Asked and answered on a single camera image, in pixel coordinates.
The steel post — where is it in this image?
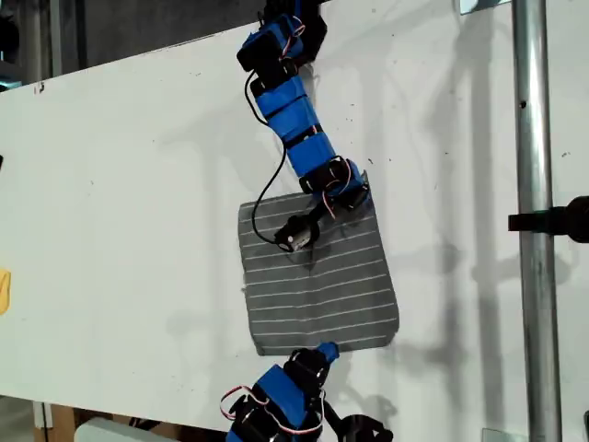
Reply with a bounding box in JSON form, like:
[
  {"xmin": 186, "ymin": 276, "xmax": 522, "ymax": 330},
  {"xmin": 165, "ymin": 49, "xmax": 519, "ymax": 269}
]
[{"xmin": 510, "ymin": 0, "xmax": 565, "ymax": 442}]

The brown wooden table leg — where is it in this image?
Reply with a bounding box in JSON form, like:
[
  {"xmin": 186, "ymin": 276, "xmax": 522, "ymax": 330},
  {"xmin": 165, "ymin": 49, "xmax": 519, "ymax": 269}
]
[{"xmin": 45, "ymin": 404, "xmax": 78, "ymax": 442}]

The yellow object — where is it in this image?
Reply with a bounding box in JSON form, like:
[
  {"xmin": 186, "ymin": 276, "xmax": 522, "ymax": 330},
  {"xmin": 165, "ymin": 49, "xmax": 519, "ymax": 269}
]
[{"xmin": 0, "ymin": 267, "xmax": 13, "ymax": 317}]

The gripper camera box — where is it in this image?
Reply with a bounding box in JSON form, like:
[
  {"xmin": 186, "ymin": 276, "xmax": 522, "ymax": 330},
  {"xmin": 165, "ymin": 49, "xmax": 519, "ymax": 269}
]
[
  {"xmin": 340, "ymin": 413, "xmax": 395, "ymax": 442},
  {"xmin": 273, "ymin": 214, "xmax": 321, "ymax": 254}
]

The grey vertical pole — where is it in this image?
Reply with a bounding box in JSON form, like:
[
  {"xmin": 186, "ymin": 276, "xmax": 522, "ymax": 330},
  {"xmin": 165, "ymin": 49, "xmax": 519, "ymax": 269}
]
[{"xmin": 48, "ymin": 0, "xmax": 64, "ymax": 77}]

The white leg bracket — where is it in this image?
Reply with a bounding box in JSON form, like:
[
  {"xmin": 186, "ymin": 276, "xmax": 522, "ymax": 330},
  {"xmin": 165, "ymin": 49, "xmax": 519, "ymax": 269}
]
[{"xmin": 31, "ymin": 400, "xmax": 54, "ymax": 431}]

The black round object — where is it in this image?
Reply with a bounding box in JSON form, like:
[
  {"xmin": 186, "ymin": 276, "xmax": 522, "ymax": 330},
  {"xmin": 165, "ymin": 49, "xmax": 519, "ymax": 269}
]
[{"xmin": 0, "ymin": 13, "xmax": 22, "ymax": 55}]

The black clamp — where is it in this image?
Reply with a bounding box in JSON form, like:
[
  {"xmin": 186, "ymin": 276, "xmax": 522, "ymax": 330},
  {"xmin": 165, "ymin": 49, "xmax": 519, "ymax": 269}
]
[{"xmin": 507, "ymin": 195, "xmax": 589, "ymax": 244}]

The camera black stalk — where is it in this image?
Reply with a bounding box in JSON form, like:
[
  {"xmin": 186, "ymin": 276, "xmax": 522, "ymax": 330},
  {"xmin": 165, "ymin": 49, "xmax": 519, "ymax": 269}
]
[
  {"xmin": 320, "ymin": 399, "xmax": 352, "ymax": 435},
  {"xmin": 306, "ymin": 201, "xmax": 333, "ymax": 227}
]

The camera black cable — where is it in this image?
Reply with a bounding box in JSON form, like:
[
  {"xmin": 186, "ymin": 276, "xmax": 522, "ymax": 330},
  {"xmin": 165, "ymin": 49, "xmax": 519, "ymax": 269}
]
[{"xmin": 243, "ymin": 71, "xmax": 289, "ymax": 247}]

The grey white-striped towel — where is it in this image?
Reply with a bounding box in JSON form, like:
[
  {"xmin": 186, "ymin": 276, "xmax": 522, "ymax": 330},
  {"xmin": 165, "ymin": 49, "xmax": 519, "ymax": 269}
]
[{"xmin": 237, "ymin": 169, "xmax": 401, "ymax": 357}]

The white box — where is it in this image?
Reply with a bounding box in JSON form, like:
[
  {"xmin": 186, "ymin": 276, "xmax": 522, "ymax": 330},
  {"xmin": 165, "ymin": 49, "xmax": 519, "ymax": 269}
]
[{"xmin": 73, "ymin": 416, "xmax": 183, "ymax": 442}]

